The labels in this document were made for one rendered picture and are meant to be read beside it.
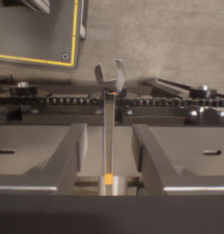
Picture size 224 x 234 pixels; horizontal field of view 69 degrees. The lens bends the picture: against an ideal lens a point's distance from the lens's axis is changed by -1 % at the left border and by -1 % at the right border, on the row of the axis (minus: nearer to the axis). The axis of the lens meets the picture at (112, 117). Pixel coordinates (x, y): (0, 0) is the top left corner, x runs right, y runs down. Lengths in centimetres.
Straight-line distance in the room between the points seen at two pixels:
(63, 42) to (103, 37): 40
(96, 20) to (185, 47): 73
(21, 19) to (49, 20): 16
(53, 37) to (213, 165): 104
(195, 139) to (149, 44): 121
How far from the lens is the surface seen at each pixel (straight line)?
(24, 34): 120
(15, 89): 58
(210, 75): 164
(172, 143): 28
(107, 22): 143
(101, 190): 67
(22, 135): 29
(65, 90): 111
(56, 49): 113
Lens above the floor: 140
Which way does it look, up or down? 73 degrees down
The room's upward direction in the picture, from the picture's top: 177 degrees clockwise
